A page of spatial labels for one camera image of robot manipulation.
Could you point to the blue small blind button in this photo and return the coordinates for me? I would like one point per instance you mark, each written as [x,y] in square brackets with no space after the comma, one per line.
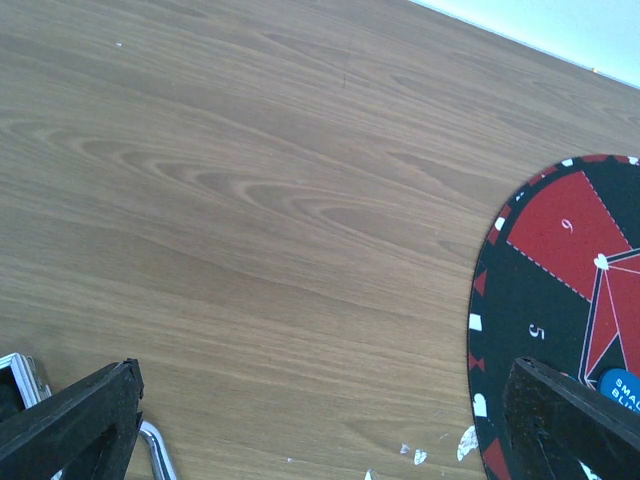
[621,386]

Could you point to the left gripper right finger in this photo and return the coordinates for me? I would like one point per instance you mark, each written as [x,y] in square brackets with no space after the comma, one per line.
[557,427]

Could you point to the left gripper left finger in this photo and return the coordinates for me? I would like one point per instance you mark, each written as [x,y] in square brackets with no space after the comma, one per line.
[86,431]

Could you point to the round red black poker mat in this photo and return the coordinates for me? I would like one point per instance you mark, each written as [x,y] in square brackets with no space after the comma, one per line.
[557,280]

